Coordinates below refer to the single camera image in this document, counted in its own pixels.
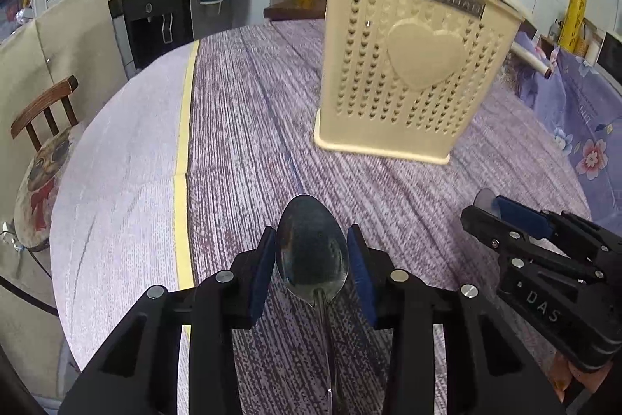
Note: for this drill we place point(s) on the purple floral cloth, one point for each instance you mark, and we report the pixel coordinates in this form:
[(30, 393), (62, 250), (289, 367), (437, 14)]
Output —
[(573, 113)]

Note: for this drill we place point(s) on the metal spoon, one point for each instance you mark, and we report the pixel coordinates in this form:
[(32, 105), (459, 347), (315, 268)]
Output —
[(311, 245), (486, 201)]

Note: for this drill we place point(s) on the wooden chair back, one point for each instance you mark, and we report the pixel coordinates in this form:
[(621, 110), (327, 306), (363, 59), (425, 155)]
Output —
[(46, 96)]

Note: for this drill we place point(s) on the yellow packet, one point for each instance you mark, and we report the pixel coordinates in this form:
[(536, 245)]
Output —
[(572, 21)]

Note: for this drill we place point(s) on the grey water dispenser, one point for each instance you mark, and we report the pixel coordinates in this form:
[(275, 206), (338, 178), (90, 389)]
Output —
[(146, 6)]

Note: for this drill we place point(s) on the printed chair cushion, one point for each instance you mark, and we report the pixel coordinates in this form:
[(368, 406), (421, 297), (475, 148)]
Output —
[(43, 181)]

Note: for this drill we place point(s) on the dark wooden cabinet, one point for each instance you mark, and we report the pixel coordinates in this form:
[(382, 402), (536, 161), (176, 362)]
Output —
[(296, 9)]

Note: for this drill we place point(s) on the person's right hand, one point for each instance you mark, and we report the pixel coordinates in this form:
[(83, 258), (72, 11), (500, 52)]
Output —
[(566, 376)]

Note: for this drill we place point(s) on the beige plastic utensil holder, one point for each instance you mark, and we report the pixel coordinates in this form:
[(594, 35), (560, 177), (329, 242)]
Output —
[(427, 55)]

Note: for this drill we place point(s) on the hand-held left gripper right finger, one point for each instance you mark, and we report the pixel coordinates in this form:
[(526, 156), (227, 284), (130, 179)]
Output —
[(362, 279)]

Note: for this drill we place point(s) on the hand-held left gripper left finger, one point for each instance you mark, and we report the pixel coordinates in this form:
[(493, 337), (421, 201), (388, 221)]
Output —
[(260, 269)]

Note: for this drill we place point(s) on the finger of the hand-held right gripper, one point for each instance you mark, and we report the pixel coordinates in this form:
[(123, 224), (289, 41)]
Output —
[(491, 232), (525, 220)]

